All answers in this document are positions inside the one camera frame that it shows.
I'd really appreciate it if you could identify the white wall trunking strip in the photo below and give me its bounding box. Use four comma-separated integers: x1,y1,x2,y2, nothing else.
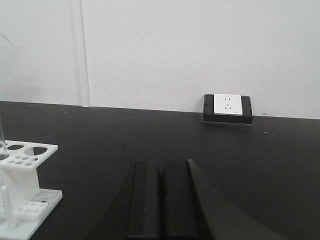
72,0,91,108

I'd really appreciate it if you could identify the black and white power socket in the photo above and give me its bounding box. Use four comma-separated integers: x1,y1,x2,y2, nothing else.
203,93,253,125

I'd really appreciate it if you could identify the white test tube rack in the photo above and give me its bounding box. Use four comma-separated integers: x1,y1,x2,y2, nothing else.
0,140,63,240

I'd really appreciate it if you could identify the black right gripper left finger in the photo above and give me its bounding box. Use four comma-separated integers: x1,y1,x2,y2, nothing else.
89,161,160,240

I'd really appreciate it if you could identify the tall clear glass test tube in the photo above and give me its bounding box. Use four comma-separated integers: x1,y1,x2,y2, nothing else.
0,120,8,161

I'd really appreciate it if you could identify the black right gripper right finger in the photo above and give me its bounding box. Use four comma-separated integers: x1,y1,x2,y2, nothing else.
161,159,285,240

